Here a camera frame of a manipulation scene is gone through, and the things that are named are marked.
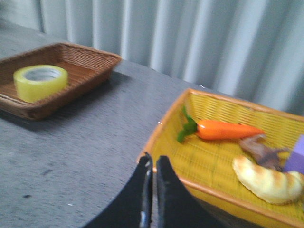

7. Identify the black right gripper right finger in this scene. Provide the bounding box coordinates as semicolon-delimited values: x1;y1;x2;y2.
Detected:
156;156;224;228

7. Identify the brown toy figure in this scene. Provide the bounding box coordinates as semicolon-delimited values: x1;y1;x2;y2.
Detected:
239;134;290;171

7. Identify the orange toy carrot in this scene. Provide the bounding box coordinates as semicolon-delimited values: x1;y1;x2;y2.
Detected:
177;107;265;143

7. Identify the purple block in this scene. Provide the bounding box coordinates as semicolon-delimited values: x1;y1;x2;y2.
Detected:
283;134;304;174

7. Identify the toy croissant bread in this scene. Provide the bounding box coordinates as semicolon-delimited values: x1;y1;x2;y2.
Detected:
232;155;304;205

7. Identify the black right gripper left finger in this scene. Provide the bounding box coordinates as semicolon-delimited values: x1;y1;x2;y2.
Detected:
84;152;152;228

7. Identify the brown wicker basket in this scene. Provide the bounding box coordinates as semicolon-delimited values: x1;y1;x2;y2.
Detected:
0;43;121;120

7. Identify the yellow tape roll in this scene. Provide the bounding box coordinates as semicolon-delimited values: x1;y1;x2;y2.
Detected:
13;65;68;103

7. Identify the yellow woven basket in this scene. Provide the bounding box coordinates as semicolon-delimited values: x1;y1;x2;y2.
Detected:
143;89;304;228

